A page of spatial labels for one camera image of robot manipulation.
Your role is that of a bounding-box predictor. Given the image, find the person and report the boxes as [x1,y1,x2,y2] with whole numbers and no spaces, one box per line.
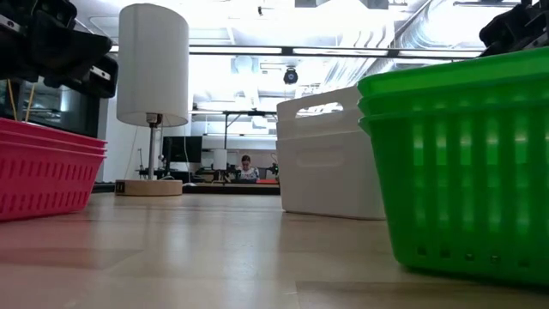
[235,154,262,184]

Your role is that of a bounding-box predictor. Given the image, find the linear ceiling light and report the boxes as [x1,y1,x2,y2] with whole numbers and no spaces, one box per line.
[109,44,484,60]

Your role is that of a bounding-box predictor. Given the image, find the black round ceiling device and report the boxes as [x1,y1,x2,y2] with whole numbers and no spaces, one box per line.
[282,66,299,86]

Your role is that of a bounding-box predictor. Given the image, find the yellow hanging cable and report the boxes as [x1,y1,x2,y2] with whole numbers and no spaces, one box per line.
[23,82,37,124]
[5,79,19,122]

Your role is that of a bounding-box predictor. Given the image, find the white plastic bin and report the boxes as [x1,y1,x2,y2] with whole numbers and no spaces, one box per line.
[276,84,362,126]
[276,112,365,142]
[276,127,387,221]

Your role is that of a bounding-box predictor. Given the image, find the white shade table lamp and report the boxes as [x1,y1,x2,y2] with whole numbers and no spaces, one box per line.
[114,3,190,197]

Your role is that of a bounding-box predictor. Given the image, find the small white lamp shade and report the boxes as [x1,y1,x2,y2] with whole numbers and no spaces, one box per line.
[212,148,228,172]

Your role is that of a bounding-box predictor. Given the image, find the red plastic basket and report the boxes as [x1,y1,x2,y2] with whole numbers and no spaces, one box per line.
[0,117,109,150]
[0,130,108,157]
[0,140,107,222]

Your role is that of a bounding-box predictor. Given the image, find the ceiling track fixture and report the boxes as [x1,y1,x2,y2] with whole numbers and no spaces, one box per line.
[453,1,522,9]

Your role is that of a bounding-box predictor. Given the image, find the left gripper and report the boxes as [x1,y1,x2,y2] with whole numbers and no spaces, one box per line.
[0,0,119,100]

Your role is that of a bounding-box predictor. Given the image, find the black computer monitor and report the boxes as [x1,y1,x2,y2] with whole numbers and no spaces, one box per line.
[161,136,203,164]

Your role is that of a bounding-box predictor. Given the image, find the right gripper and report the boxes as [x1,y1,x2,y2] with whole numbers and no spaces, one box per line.
[479,0,549,57]

